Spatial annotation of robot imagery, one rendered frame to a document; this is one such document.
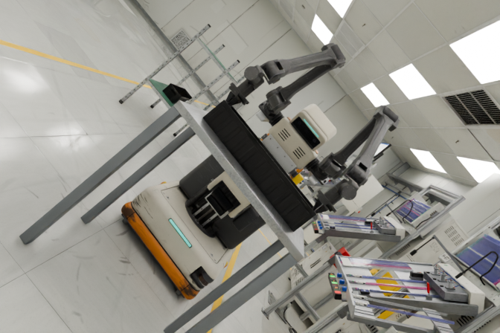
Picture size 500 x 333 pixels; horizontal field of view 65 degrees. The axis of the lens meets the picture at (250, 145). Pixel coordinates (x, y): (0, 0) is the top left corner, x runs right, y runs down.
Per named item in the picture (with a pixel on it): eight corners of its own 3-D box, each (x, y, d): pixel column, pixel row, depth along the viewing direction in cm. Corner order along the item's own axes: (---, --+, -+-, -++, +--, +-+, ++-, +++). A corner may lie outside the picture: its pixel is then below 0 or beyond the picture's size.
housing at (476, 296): (468, 316, 224) (470, 292, 224) (434, 282, 273) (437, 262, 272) (483, 317, 224) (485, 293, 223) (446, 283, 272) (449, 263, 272)
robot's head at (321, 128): (299, 114, 220) (315, 99, 209) (323, 143, 218) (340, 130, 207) (285, 124, 210) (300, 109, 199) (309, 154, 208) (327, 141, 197)
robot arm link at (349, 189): (367, 177, 157) (350, 163, 156) (375, 182, 145) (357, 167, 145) (347, 198, 158) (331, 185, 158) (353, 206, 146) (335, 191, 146)
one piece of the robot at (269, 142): (237, 154, 216) (268, 130, 214) (268, 194, 213) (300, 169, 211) (233, 155, 200) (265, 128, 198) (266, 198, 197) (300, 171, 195)
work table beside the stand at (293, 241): (84, 216, 191) (209, 112, 184) (170, 333, 185) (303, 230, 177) (18, 235, 146) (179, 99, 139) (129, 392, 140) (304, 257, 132)
